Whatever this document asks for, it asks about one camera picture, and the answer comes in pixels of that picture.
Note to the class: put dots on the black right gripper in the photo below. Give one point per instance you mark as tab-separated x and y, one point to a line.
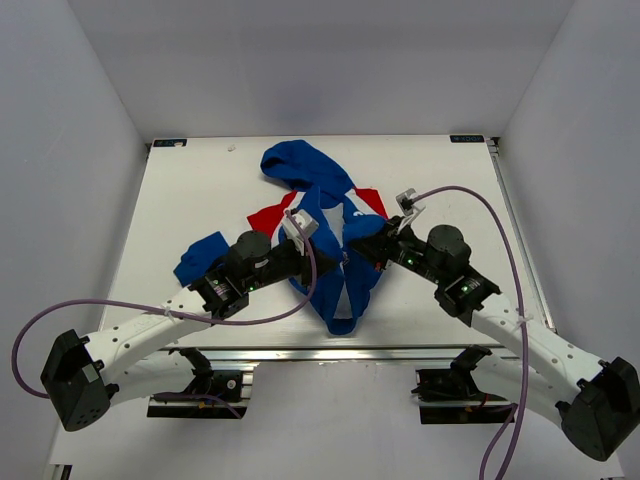
380	247

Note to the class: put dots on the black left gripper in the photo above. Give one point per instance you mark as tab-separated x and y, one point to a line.
324	263

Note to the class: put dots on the blue red white jacket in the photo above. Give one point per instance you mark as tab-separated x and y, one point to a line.
343	211

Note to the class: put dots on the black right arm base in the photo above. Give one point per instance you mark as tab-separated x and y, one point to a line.
449	396

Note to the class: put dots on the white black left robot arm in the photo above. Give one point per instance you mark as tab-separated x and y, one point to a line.
85	376

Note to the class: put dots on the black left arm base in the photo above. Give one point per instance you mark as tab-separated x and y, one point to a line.
214	391

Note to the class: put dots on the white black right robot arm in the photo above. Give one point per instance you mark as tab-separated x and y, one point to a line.
594	402

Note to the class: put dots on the right blue corner label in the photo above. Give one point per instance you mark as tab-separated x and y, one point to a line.
466	138

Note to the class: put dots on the blue corner label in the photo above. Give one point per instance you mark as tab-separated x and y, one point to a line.
466	138
169	143

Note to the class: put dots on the left blue corner label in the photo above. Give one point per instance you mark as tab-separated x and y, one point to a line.
169	143

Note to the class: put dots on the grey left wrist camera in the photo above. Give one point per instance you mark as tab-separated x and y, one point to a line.
298	227

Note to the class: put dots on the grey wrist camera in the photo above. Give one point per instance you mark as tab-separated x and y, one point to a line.
407	202
298	227

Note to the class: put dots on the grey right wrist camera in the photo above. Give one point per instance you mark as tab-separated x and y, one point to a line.
407	202

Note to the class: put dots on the aluminium front table rail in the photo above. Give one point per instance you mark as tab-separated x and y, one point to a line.
332	354

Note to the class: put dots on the aluminium right side rail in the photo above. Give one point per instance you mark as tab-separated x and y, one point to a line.
509	197

